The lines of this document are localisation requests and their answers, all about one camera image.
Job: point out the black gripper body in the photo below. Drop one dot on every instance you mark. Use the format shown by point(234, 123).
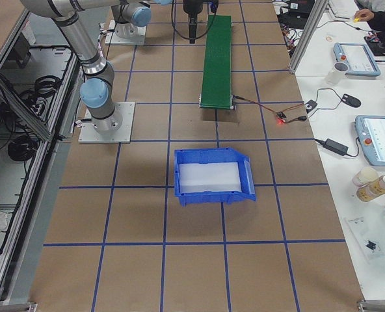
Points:
point(192, 7)

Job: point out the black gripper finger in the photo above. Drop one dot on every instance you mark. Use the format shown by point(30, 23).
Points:
point(192, 32)

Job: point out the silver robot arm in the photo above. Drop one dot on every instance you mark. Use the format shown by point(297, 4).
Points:
point(131, 20)
point(96, 92)

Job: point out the green conveyor belt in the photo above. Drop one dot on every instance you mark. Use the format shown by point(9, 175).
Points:
point(216, 90)

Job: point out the small red led board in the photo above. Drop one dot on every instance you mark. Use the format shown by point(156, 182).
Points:
point(280, 117)

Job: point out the white mug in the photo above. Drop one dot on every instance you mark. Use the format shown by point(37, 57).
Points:
point(337, 73)

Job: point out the blue plastic bin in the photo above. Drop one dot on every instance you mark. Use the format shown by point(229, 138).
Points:
point(212, 175)

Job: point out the far teach pendant tablet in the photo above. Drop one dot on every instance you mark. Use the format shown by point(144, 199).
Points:
point(358, 58)

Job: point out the teach pendant tablet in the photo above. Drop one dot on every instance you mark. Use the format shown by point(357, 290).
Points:
point(358, 58)
point(371, 133)

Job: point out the black power brick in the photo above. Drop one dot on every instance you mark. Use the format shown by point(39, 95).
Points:
point(335, 147)

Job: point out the near teach pendant tablet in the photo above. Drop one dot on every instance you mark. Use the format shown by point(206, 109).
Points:
point(371, 133)

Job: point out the beige lidded cup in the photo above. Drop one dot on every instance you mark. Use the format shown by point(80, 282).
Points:
point(364, 176)

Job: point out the yellow drink can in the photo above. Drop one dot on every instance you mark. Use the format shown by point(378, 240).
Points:
point(372, 190)

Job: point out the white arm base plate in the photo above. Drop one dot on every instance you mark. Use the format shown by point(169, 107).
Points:
point(116, 129)
point(125, 34)

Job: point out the aluminium frame post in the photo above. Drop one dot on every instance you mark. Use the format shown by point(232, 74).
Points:
point(308, 31)

